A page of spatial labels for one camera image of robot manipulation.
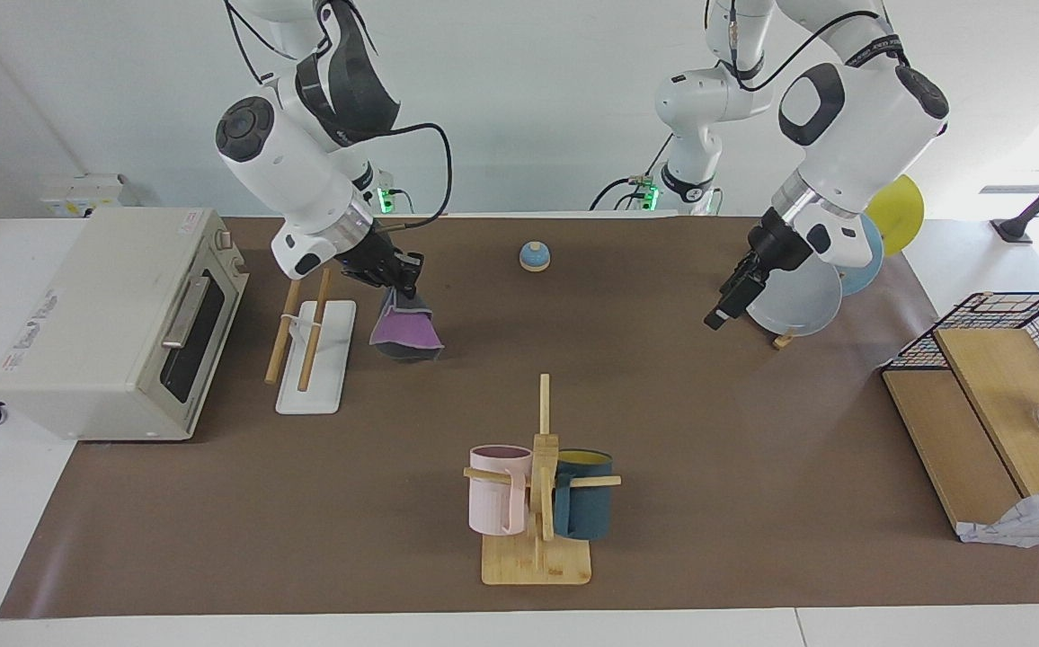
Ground pink mug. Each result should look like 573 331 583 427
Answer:
469 445 534 536

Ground light blue plate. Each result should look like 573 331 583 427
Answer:
834 211 885 297

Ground white power strip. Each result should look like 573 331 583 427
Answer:
39 175 129 218

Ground brown table mat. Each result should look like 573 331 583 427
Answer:
0 216 1039 619

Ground grey plate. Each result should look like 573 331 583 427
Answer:
747 256 844 337

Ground cream toaster oven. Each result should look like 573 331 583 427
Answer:
0 208 251 442

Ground yellow plate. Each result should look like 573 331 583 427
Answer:
866 175 925 256

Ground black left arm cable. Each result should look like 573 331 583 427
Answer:
704 0 907 93

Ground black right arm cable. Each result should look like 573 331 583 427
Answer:
223 0 454 233

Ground white towel rack wooden bars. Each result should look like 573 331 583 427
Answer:
265 268 357 415

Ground purple and grey towel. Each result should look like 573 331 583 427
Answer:
369 288 445 362

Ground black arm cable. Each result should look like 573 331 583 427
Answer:
223 0 454 233
704 0 907 93

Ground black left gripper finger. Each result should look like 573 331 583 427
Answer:
705 288 742 331
728 273 766 318

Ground wire basket wooden box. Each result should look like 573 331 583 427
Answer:
882 327 1039 540

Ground white patterned liner cloth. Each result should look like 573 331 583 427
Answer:
955 485 1039 549

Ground dark teal mug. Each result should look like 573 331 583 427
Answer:
553 448 615 541

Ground wooden mug tree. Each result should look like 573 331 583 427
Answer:
463 374 622 587

